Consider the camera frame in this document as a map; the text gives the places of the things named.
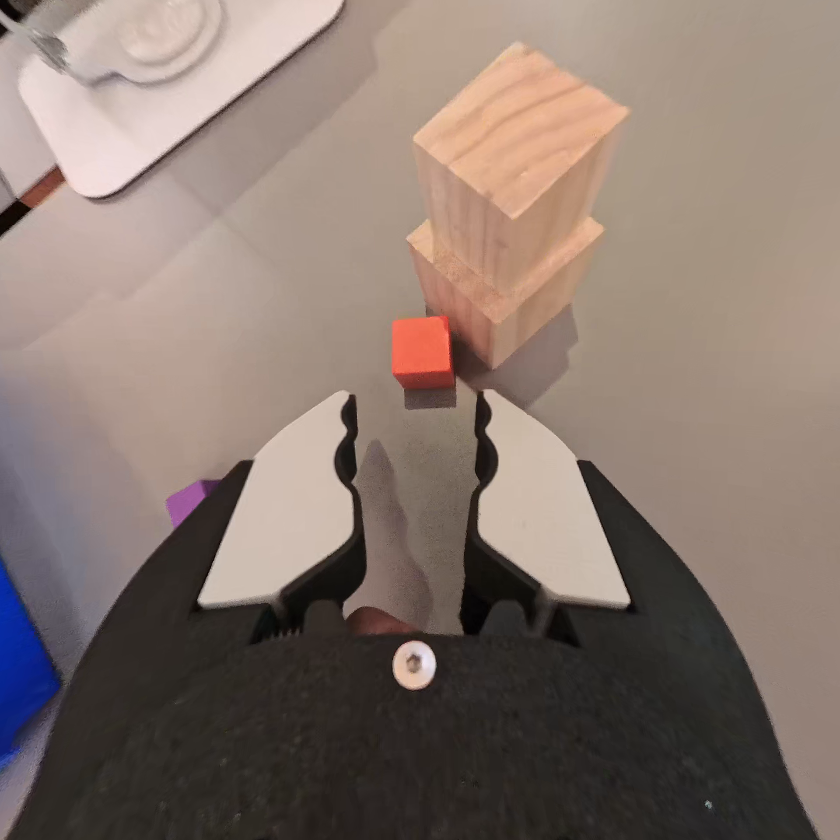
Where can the medium wooden cube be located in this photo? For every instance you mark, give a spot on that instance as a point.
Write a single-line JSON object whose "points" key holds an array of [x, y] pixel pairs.
{"points": [[519, 151]]}

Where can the red wooden cube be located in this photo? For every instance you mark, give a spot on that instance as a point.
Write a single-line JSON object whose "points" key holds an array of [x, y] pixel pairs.
{"points": [[423, 352]]}

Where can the blue plastic bin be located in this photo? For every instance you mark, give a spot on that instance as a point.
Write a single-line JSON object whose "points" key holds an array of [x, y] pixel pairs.
{"points": [[20, 670]]}

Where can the purple wooden cube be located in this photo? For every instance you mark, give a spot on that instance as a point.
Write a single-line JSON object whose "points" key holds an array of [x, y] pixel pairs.
{"points": [[190, 499]]}

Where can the large wooden cube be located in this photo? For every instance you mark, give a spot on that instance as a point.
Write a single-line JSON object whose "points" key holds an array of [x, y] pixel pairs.
{"points": [[499, 315]]}

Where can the white folding stand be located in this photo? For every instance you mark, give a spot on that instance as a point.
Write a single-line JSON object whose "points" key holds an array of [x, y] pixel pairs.
{"points": [[171, 92]]}

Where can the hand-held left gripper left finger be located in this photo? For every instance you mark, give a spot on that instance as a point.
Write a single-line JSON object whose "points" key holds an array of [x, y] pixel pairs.
{"points": [[282, 525]]}

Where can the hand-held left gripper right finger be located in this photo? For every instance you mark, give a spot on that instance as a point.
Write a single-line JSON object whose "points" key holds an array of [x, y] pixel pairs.
{"points": [[551, 525]]}

